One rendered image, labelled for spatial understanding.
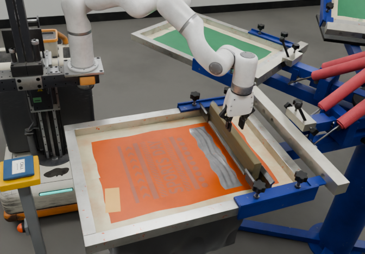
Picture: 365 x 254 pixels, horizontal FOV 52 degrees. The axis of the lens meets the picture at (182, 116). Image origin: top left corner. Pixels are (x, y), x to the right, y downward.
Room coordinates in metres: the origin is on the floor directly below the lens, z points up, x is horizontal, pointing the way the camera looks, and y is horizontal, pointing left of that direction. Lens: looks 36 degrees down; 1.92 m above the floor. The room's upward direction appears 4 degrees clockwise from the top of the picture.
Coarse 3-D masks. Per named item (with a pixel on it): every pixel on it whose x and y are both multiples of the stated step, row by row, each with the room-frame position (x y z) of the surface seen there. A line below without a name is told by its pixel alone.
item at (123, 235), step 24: (120, 120) 1.23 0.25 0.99; (144, 120) 1.26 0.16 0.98; (168, 120) 1.30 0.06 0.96; (72, 144) 1.06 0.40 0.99; (264, 144) 1.18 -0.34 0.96; (72, 168) 0.94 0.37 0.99; (288, 168) 1.03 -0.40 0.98; (168, 216) 0.76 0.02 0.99; (192, 216) 0.77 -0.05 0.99; (216, 216) 0.79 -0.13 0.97; (96, 240) 0.66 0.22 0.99; (120, 240) 0.67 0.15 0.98
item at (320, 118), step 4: (312, 116) 1.29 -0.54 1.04; (316, 116) 1.29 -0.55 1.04; (320, 116) 1.30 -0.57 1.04; (324, 116) 1.30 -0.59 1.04; (316, 120) 1.27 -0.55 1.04; (320, 120) 1.27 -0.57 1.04; (324, 120) 1.27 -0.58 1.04; (328, 120) 1.27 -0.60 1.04; (316, 124) 1.24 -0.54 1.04; (320, 124) 1.25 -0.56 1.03; (324, 124) 1.26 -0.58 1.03; (328, 124) 1.27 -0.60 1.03; (320, 128) 1.26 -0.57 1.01; (324, 128) 1.26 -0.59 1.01; (328, 128) 1.27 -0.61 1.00; (304, 132) 1.22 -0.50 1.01; (308, 132) 1.23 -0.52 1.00
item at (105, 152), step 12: (156, 132) 1.22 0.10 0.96; (168, 132) 1.22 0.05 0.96; (180, 132) 1.23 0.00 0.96; (240, 132) 1.26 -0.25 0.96; (96, 144) 1.11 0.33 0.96; (108, 144) 1.12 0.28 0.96; (120, 144) 1.12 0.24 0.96; (192, 144) 1.16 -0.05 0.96; (216, 144) 1.17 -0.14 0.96; (96, 156) 1.05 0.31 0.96; (108, 156) 1.05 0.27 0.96; (204, 156) 1.09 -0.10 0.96; (108, 168) 0.99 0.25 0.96; (120, 168) 0.99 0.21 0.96
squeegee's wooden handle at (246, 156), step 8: (216, 104) 1.30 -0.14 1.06; (216, 112) 1.25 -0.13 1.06; (216, 120) 1.23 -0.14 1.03; (224, 120) 1.19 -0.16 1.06; (224, 128) 1.16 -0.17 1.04; (232, 128) 1.14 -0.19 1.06; (224, 136) 1.16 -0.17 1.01; (232, 136) 1.10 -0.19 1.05; (240, 136) 1.10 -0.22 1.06; (232, 144) 1.09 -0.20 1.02; (240, 144) 1.05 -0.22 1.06; (240, 152) 1.04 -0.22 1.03; (248, 152) 1.01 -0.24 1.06; (240, 160) 1.03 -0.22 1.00; (248, 160) 0.98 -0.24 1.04; (256, 160) 0.97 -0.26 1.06; (248, 168) 0.98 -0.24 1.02; (256, 168) 0.95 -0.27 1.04; (256, 176) 0.96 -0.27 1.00
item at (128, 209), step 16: (208, 160) 1.07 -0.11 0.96; (112, 176) 0.95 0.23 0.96; (208, 176) 0.98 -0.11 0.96; (240, 176) 1.00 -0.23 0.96; (272, 176) 1.01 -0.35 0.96; (128, 192) 0.88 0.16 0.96; (192, 192) 0.90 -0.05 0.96; (208, 192) 0.91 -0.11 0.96; (224, 192) 0.91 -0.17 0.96; (128, 208) 0.81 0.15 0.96; (144, 208) 0.82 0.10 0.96; (160, 208) 0.82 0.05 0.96
